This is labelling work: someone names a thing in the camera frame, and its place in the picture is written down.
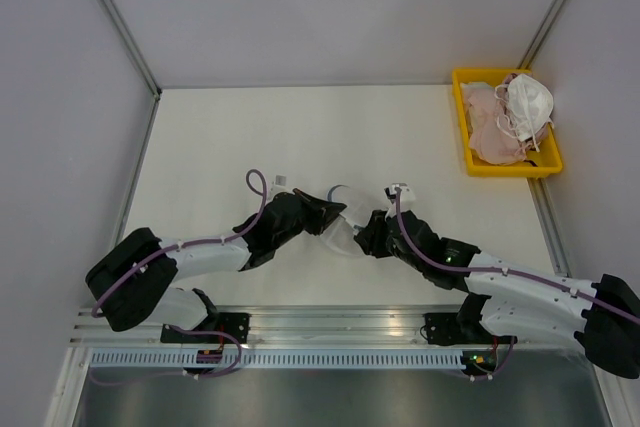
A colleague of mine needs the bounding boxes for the yellow plastic bin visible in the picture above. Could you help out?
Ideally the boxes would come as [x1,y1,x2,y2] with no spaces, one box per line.
[452,68,563,178]

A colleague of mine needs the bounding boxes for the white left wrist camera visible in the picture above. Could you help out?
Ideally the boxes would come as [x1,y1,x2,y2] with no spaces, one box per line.
[267,175,291,202]

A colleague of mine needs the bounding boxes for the white bra in bin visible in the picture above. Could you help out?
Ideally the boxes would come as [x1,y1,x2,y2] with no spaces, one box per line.
[495,73,554,152]

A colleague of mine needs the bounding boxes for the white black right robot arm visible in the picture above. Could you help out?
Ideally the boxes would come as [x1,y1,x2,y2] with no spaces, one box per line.
[354,210,639,379]

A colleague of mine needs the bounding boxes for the white slotted cable duct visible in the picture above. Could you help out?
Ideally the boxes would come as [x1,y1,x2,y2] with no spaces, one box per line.
[90,348,464,370]

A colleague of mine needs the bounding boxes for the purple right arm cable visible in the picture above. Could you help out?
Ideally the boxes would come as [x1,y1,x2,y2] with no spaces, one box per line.
[392,186,640,383]

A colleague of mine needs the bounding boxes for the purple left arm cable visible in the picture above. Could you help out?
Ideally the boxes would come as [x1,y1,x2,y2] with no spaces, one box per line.
[89,168,281,388]

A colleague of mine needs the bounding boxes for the aluminium rail frame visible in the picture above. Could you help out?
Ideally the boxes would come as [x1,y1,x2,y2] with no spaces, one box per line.
[69,299,589,349]

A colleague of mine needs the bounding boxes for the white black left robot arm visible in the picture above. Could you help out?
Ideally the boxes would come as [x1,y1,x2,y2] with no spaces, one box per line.
[85,189,347,343]

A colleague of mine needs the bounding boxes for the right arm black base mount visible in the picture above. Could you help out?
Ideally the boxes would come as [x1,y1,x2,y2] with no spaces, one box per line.
[420,312,511,347]

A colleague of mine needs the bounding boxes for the white mesh laundry bag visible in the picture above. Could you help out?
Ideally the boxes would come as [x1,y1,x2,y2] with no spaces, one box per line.
[320,185,374,257]

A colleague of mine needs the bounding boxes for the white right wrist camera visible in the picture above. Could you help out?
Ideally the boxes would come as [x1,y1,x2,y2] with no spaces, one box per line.
[385,183,416,217]

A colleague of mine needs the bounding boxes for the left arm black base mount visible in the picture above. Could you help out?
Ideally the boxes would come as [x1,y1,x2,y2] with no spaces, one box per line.
[160,312,250,345]

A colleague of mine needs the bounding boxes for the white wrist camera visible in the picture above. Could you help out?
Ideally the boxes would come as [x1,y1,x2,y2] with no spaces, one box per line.
[267,175,291,202]
[385,183,416,217]

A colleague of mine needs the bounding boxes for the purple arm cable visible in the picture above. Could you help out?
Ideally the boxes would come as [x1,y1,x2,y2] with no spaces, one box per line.
[89,168,281,388]
[392,186,640,383]

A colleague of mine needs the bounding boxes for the pink bras in bin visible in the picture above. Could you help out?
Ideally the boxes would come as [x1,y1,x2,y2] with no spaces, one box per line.
[460,82,526,165]

